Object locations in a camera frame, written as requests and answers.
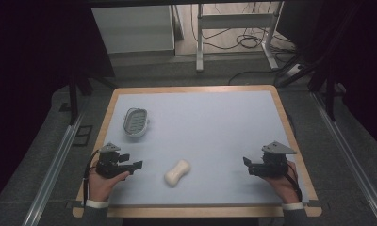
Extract person's right hand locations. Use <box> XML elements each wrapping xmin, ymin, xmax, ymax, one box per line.
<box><xmin>259</xmin><ymin>160</ymin><xmax>302</xmax><ymax>205</ymax></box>

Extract white power strip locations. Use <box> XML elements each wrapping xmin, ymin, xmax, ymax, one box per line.
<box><xmin>284</xmin><ymin>63</ymin><xmax>304</xmax><ymax>78</ymax></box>

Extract person's left hand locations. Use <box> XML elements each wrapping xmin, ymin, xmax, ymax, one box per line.
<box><xmin>88</xmin><ymin>159</ymin><xmax>131</xmax><ymax>203</ymax></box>

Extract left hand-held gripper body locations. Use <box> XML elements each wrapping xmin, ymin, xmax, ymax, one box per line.
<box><xmin>95</xmin><ymin>141</ymin><xmax>135</xmax><ymax>180</ymax></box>

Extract aluminium rail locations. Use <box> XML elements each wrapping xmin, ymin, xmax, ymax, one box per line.
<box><xmin>310</xmin><ymin>91</ymin><xmax>377</xmax><ymax>226</ymax></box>
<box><xmin>21</xmin><ymin>112</ymin><xmax>86</xmax><ymax>226</ymax></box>

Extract white desk frame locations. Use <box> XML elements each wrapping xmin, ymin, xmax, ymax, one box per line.
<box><xmin>195</xmin><ymin>1</ymin><xmax>286</xmax><ymax>73</ymax></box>

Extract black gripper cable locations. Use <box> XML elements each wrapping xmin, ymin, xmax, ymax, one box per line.
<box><xmin>82</xmin><ymin>149</ymin><xmax>101</xmax><ymax>207</ymax></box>
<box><xmin>285</xmin><ymin>163</ymin><xmax>303</xmax><ymax>203</ymax></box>

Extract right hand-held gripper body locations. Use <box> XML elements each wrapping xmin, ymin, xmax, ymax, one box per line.
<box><xmin>248</xmin><ymin>140</ymin><xmax>298</xmax><ymax>179</ymax></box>

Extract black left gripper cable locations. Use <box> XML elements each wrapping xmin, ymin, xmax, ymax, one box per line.
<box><xmin>82</xmin><ymin>149</ymin><xmax>101</xmax><ymax>207</ymax></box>

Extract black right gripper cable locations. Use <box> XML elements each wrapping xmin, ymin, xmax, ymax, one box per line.
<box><xmin>285</xmin><ymin>163</ymin><xmax>303</xmax><ymax>203</ymax></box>

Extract white soap bar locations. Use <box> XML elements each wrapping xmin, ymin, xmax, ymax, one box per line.
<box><xmin>163</xmin><ymin>158</ymin><xmax>191</xmax><ymax>188</ymax></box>

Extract black floor cables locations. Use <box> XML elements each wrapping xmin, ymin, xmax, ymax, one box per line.
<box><xmin>189</xmin><ymin>2</ymin><xmax>299</xmax><ymax>87</ymax></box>

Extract black metal stand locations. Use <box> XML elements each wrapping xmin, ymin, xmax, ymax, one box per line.
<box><xmin>67</xmin><ymin>73</ymin><xmax>95</xmax><ymax>126</ymax></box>
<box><xmin>307</xmin><ymin>70</ymin><xmax>340</xmax><ymax>122</ymax></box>

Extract white cabinet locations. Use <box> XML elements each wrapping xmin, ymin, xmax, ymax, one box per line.
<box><xmin>91</xmin><ymin>4</ymin><xmax>176</xmax><ymax>55</ymax></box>

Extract black floor plate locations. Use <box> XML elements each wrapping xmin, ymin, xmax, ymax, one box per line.
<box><xmin>72</xmin><ymin>124</ymin><xmax>94</xmax><ymax>148</ymax></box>

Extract light blue table mat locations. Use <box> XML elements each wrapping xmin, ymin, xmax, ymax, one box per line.
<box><xmin>107</xmin><ymin>89</ymin><xmax>310</xmax><ymax>207</ymax></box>

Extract grey oval soap dish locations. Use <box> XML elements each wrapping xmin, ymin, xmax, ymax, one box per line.
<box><xmin>123</xmin><ymin>107</ymin><xmax>151</xmax><ymax>138</ymax></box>

